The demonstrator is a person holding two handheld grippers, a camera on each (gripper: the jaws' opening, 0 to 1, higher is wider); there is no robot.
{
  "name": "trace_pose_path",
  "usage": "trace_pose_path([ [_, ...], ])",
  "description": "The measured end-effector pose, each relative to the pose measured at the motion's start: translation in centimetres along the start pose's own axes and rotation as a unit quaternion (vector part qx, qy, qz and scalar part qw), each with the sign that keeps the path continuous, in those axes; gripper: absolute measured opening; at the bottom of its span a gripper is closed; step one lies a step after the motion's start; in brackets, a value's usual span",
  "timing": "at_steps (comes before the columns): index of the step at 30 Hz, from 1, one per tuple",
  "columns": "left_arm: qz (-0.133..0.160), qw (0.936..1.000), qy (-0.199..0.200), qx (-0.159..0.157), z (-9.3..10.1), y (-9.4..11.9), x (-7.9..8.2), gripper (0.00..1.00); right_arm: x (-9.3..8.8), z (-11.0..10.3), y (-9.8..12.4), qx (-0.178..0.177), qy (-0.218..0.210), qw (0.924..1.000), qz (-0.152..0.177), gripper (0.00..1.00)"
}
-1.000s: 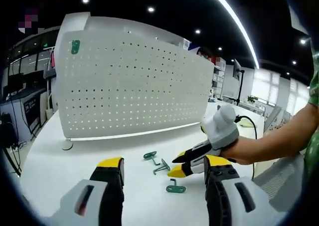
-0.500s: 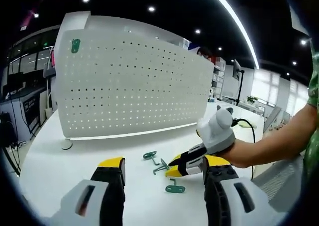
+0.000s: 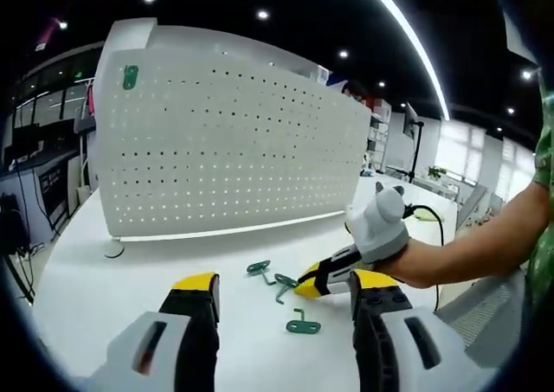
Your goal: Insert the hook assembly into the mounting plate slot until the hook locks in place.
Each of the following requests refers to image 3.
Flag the black monitor stand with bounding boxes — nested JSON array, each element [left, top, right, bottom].
[[400, 121, 428, 181]]

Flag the black monitor on stand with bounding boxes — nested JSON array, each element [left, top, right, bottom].
[[403, 101, 420, 138]]

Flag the pale yellow cloth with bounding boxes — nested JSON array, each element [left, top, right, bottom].
[[409, 212, 443, 225]]

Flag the white storage shelf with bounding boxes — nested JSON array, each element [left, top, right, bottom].
[[367, 97, 393, 168]]

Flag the dark grey table object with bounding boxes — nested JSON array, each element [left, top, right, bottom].
[[374, 182, 407, 196]]

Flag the dark background workbench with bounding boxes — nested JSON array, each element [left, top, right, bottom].
[[0, 151, 94, 241]]

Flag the green hook assembly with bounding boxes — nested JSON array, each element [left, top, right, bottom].
[[122, 65, 139, 91], [285, 307, 322, 336], [274, 273, 300, 305], [246, 260, 277, 287]]

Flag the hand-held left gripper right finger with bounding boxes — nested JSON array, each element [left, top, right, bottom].
[[348, 268, 484, 392]]

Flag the white perforated mounting plate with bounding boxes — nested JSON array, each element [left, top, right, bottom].
[[93, 48, 373, 259]]

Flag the grey mesh office chair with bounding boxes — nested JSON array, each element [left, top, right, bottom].
[[435, 270, 533, 363]]

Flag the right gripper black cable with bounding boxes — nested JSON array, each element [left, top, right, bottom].
[[404, 204, 446, 311]]

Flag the long ceiling strip light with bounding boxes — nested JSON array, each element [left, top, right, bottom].
[[357, 0, 452, 121]]

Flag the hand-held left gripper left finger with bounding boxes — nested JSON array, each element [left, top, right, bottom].
[[88, 272, 222, 392]]

